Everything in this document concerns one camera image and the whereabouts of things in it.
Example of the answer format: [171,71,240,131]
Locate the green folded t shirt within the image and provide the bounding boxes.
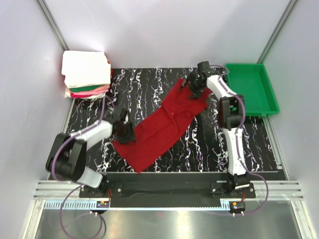
[68,85,102,92]

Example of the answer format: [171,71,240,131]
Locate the pink folded t shirt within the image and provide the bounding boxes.
[65,84,110,99]

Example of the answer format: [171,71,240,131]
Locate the white folded t shirt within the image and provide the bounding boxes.
[61,51,111,89]

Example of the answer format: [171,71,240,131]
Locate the aluminium corner post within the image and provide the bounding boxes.
[35,0,69,51]
[257,0,299,64]

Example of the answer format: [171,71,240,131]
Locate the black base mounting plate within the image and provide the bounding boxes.
[70,172,242,210]

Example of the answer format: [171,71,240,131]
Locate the red t shirt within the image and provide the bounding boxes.
[113,79,211,172]

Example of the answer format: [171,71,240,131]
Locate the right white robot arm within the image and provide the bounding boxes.
[182,61,250,198]

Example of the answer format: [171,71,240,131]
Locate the right aluminium corner post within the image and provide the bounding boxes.
[257,0,299,64]

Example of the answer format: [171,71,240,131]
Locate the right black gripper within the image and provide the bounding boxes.
[178,73,204,101]

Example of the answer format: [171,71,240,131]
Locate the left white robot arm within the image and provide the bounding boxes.
[45,108,136,197]

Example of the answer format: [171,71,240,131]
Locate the left aluminium corner post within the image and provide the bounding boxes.
[35,0,69,51]

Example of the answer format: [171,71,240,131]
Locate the green plastic tray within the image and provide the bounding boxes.
[225,63,279,117]

